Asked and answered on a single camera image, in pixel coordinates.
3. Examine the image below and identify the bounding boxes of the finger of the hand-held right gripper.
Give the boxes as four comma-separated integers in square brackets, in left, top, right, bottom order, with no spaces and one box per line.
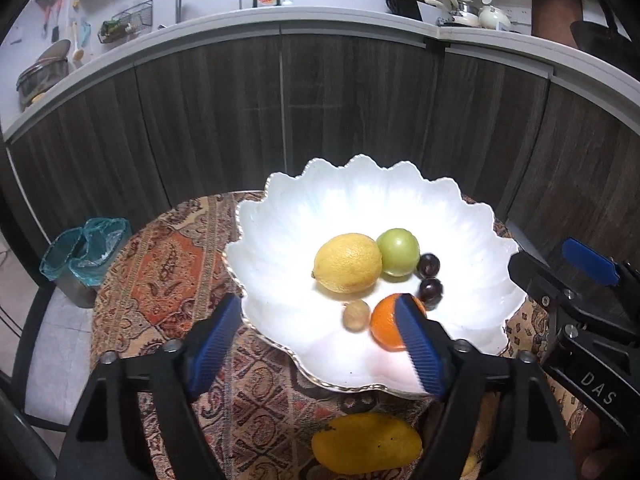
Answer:
[507,251,640,346]
[561,238,640,306]

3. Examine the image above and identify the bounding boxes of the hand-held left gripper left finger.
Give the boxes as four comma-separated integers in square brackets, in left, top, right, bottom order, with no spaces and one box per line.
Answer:
[55,292,246,480]

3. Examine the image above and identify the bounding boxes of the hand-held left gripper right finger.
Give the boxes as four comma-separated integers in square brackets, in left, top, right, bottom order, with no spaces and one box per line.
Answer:
[395,294,576,480]

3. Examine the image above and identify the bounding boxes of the orange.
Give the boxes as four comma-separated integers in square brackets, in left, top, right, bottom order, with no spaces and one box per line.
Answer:
[370,294,428,352]

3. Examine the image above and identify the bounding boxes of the dark plum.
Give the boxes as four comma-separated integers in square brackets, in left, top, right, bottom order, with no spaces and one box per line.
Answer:
[417,253,442,278]
[418,277,445,309]

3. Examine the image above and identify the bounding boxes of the small tan round fruit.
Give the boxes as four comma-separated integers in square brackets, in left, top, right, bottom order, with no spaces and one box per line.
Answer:
[342,300,372,333]

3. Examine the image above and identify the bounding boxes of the green apple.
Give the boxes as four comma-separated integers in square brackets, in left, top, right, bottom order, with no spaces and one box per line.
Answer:
[376,228,421,278]

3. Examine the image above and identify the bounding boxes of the yellow lemon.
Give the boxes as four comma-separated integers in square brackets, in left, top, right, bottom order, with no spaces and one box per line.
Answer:
[311,233,384,295]

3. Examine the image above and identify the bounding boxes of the white scalloped bowl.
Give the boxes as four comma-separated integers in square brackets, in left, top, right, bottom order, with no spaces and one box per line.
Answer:
[221,155,521,401]

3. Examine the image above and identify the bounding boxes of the person's right hand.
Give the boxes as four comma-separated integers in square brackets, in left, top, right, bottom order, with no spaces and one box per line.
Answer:
[572,410,618,480]

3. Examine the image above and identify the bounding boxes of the patterned paisley tablecloth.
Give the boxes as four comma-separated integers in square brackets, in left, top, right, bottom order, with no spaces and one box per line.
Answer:
[90,191,591,480]

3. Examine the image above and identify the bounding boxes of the yellow mango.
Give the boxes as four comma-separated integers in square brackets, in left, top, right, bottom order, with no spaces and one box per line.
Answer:
[311,413,423,476]

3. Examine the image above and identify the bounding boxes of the trash bin with teal bag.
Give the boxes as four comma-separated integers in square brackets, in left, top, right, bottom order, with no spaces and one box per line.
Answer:
[69,217,132,306]
[39,227,96,308]

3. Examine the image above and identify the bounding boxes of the grey chair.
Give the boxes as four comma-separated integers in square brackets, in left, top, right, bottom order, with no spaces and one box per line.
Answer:
[0,280,63,480]

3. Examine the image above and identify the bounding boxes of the black wok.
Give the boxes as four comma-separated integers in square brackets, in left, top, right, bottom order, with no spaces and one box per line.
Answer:
[570,0,640,68]

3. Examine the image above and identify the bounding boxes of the brown cutting board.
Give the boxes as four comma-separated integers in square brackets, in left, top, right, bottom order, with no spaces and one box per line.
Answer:
[531,0,583,43]

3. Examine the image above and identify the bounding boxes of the dark wood kitchen cabinets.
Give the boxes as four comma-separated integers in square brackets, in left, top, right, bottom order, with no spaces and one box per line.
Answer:
[0,22,640,271]

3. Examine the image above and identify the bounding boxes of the white lidded pot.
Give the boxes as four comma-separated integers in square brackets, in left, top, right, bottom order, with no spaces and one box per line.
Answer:
[477,5,513,30]

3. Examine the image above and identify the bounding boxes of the stacked metal pots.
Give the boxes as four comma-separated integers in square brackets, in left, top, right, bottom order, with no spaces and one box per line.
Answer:
[16,39,71,111]

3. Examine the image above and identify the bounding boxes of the white dish brush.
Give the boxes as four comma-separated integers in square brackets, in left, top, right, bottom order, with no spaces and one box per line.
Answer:
[70,20,86,65]

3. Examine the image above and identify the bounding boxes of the white kitchen countertop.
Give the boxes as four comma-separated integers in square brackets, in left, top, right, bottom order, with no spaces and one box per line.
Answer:
[0,0,640,143]

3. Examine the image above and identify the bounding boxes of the hanging kitchen utensils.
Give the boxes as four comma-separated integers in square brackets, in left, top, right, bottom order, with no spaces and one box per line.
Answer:
[37,0,81,43]

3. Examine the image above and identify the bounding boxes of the black wire basket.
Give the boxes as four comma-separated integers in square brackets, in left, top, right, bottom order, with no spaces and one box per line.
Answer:
[97,0,155,43]

